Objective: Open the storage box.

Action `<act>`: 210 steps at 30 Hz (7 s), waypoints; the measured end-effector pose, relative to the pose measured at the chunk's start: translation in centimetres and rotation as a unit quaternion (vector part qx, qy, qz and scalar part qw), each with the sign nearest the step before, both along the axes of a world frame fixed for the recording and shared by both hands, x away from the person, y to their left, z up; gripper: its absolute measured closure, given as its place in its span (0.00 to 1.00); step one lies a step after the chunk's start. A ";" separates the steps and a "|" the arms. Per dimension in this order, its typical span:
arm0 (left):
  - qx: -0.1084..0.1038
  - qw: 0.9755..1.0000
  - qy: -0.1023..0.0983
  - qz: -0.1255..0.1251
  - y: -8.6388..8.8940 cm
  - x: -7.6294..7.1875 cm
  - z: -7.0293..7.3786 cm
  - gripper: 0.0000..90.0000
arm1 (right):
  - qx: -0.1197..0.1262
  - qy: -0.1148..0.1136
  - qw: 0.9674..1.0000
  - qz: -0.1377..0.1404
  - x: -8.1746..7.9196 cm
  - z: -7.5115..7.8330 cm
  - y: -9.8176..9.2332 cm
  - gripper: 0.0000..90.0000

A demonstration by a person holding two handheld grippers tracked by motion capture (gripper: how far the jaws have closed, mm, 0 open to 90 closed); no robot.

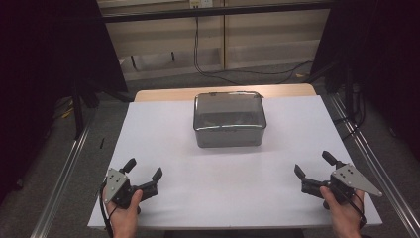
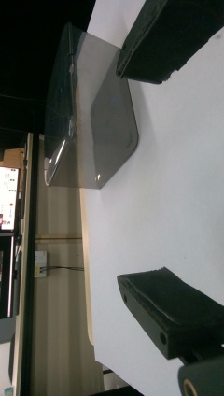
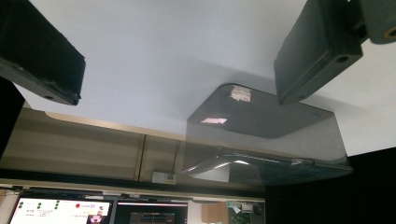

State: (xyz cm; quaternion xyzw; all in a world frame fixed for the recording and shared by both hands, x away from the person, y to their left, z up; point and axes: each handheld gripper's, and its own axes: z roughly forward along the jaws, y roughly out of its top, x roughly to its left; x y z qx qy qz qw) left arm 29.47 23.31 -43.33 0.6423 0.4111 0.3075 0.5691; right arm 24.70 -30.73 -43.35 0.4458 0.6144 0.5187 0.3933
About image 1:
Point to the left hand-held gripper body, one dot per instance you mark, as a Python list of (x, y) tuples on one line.
[(115, 181)]

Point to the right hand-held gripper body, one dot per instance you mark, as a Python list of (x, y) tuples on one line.
[(350, 177)]

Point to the clear plastic box lid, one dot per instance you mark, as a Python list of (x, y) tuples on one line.
[(228, 109)]

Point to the person's left hand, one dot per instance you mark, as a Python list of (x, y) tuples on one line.
[(125, 221)]

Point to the person's right hand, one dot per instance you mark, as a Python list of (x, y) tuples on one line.
[(345, 219)]

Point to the small black floor object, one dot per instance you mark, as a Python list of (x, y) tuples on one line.
[(102, 142)]

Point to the white paper sheet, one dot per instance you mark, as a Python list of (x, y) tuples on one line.
[(224, 185)]

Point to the black metal stand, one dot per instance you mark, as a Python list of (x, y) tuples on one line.
[(78, 112)]

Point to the light wooden table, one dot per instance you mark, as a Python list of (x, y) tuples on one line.
[(165, 95)]

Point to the dark curtain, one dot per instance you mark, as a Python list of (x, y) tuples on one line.
[(39, 66), (386, 59)]

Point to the black horizontal bar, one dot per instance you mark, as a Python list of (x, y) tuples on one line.
[(214, 11)]

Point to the aluminium rail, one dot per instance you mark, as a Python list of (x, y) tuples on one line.
[(62, 185), (379, 168)]

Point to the white wall outlet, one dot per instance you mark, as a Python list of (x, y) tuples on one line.
[(200, 3)]

